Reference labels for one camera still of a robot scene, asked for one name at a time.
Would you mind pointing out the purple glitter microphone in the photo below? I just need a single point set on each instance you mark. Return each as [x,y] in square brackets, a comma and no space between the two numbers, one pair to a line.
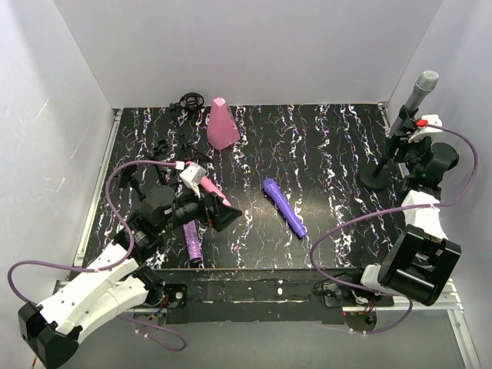
[192,242]

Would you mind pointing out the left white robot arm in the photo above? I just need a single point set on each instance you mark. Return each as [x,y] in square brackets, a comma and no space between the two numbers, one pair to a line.
[119,278]

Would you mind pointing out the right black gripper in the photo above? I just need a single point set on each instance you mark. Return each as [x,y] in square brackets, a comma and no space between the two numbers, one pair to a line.
[400,138]

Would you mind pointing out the pink metronome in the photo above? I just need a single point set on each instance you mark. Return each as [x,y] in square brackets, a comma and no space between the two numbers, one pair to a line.
[222,131]

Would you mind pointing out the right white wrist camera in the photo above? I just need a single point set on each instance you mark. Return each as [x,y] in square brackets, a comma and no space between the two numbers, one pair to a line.
[427,126]

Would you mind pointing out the purple plastic microphone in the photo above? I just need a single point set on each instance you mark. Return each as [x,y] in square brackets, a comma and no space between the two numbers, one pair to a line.
[272,190]

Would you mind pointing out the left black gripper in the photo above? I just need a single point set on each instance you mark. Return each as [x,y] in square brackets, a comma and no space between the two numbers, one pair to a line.
[210,211]

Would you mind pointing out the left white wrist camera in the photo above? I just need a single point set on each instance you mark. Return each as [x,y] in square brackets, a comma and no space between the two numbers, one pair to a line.
[191,176]

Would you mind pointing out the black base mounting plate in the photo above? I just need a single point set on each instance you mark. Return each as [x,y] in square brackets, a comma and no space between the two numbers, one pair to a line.
[249,295]

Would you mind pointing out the black clip mic stand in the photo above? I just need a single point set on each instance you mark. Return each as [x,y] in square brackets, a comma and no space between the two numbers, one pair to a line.
[128,174]

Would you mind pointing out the black round-base mic stand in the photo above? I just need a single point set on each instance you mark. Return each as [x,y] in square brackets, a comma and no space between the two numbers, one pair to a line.
[371,176]

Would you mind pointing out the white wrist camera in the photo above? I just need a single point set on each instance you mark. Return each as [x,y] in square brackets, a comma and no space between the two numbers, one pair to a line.
[191,176]
[427,126]

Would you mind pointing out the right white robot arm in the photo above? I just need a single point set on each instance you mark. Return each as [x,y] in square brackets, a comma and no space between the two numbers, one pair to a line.
[422,258]

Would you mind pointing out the silver microphone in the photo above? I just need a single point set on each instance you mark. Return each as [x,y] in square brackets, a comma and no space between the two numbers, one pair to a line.
[423,86]

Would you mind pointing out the pink microphone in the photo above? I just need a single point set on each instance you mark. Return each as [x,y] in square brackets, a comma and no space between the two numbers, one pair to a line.
[207,184]

